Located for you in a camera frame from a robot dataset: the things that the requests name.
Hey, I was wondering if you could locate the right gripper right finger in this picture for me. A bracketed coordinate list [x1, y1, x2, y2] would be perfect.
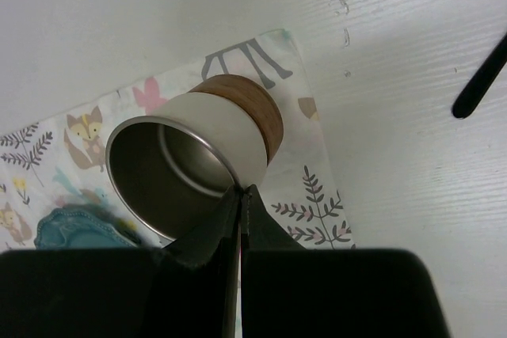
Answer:
[241, 185, 450, 337]

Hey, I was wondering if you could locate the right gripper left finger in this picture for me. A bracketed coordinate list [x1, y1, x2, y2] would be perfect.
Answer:
[1, 189, 241, 337]

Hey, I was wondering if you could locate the stainless steel cup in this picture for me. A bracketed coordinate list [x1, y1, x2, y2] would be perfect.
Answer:
[105, 74, 284, 240]

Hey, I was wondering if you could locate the teal scalloped plate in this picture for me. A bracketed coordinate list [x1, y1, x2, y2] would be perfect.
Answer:
[34, 204, 143, 249]

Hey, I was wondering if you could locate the floral animal print cloth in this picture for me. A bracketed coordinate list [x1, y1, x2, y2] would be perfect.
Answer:
[1, 29, 354, 250]

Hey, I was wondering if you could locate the black spoon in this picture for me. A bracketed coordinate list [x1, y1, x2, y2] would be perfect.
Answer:
[452, 35, 507, 120]

